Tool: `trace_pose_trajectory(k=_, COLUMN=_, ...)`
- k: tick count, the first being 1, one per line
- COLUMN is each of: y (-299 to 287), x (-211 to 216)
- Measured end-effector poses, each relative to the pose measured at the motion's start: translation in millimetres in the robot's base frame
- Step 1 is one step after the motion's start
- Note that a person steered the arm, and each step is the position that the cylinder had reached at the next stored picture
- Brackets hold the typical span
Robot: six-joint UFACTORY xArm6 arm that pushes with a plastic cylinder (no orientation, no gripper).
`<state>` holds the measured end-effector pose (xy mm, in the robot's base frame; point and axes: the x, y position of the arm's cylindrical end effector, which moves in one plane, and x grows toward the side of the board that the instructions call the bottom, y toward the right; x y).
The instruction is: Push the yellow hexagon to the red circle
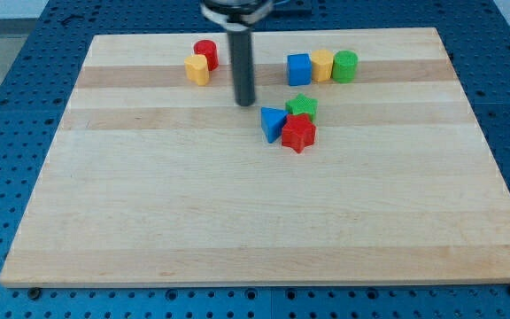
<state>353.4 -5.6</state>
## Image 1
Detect red cylinder block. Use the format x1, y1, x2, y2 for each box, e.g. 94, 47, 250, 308
193, 39, 219, 71

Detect light wooden board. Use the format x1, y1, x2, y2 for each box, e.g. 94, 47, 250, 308
0, 27, 510, 288

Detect yellow hexagon block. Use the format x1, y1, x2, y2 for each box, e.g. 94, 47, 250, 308
310, 50, 334, 82

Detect green cylinder block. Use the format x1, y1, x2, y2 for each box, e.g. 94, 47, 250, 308
331, 51, 359, 83

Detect blue cube block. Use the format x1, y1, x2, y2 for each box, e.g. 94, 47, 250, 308
287, 53, 312, 86

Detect blue triangle block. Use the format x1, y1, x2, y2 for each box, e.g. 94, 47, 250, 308
260, 107, 289, 144

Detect red star block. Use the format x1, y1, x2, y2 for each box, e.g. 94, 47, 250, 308
282, 113, 316, 153

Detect green star block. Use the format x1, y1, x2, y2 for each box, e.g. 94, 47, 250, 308
285, 93, 318, 122

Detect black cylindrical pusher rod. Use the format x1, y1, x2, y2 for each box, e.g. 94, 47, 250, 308
227, 26, 256, 106

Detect yellow heart block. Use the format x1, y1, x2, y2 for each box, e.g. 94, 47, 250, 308
184, 54, 210, 86

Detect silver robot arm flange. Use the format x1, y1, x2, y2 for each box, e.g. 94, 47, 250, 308
200, 0, 274, 26

